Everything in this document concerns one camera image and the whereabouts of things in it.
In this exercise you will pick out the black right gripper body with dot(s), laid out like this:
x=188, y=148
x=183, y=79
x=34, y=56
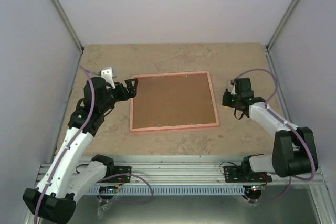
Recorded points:
x=227, y=102

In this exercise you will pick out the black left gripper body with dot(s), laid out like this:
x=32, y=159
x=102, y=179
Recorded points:
x=108, y=104

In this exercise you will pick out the pink picture frame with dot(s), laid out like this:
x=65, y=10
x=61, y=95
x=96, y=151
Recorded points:
x=214, y=103

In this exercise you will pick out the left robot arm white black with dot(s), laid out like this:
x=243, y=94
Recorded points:
x=56, y=195

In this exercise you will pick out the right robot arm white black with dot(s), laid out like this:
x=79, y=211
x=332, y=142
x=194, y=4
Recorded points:
x=263, y=162

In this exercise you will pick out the metal sheet front panel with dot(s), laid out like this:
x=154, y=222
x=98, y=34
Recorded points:
x=302, y=204

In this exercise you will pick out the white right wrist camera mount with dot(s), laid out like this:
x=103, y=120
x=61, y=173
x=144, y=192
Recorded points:
x=232, y=87

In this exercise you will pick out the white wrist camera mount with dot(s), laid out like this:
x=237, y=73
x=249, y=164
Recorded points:
x=108, y=74
x=232, y=87

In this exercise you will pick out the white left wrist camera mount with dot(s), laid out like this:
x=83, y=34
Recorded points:
x=108, y=74

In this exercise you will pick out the aluminium side rail right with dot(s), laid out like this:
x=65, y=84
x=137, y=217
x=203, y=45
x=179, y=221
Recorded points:
x=278, y=90

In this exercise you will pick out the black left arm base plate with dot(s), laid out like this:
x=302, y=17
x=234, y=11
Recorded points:
x=119, y=172

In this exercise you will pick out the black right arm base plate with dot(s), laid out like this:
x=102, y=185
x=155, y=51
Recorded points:
x=236, y=174

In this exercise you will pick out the aluminium rail front beam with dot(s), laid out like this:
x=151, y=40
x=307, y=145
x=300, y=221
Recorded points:
x=186, y=170

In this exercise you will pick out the grey slotted cable duct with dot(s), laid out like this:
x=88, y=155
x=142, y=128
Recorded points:
x=171, y=190

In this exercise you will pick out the aluminium corner post left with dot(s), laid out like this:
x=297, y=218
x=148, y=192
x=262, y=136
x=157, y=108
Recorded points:
x=64, y=18

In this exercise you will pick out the aluminium corner post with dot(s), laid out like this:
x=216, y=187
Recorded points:
x=284, y=20
x=64, y=18

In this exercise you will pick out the aluminium corner post right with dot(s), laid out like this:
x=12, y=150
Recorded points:
x=284, y=20

